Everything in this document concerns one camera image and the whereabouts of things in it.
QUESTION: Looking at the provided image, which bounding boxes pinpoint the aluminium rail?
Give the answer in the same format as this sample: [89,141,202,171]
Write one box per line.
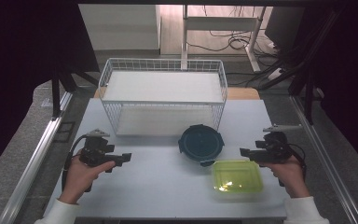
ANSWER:
[0,91,75,224]
[290,94,358,224]

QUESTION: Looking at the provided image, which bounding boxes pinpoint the dark monitor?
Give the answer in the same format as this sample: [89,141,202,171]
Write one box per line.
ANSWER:
[264,7,306,51]

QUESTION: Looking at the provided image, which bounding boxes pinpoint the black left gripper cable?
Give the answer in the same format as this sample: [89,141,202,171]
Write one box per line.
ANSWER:
[61,134,90,192]

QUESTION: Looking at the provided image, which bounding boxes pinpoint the round container dark blue lid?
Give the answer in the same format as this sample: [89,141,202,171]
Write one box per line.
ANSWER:
[177,123,226,168]

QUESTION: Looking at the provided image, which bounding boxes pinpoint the person's right hand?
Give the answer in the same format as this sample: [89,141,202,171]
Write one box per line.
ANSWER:
[259,155,311,199]

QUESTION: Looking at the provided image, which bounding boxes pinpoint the white power strip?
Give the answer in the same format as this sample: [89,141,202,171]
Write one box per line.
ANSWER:
[267,67,282,81]

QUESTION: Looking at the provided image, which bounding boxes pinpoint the yellow-green plastic container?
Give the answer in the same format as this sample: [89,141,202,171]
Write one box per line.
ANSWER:
[211,159,265,202]

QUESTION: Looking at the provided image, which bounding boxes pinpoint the white desk frame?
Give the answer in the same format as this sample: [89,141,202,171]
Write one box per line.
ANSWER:
[181,4,267,74]

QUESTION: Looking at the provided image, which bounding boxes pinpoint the white wire rack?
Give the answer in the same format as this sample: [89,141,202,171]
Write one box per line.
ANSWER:
[97,57,229,138]

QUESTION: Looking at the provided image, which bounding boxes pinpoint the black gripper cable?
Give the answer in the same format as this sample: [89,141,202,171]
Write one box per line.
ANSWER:
[61,134,90,192]
[278,143,308,188]

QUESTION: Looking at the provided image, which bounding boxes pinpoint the person's left hand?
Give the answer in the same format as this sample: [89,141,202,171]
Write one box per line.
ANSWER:
[59,153,117,205]

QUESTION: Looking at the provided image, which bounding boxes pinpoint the black curtain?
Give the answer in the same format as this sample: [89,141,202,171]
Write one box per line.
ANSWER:
[304,0,358,171]
[0,0,101,182]

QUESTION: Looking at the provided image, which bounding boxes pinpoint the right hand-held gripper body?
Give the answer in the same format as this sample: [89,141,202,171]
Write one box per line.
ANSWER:
[260,124,304,164]

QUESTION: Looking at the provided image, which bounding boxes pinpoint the white cabinet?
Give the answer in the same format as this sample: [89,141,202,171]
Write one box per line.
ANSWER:
[77,4,162,51]

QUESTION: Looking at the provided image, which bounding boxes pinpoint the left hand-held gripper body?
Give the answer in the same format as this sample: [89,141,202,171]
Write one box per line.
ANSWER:
[79,129,117,168]

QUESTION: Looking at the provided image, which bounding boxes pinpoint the black floor cables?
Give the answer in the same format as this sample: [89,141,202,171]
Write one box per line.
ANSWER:
[186,5,282,59]

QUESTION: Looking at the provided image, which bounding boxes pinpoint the black metal stand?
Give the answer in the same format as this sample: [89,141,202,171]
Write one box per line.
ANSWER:
[257,6,347,126]
[50,70,101,121]

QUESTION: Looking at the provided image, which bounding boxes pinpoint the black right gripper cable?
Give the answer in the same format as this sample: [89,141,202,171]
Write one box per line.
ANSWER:
[278,143,308,188]

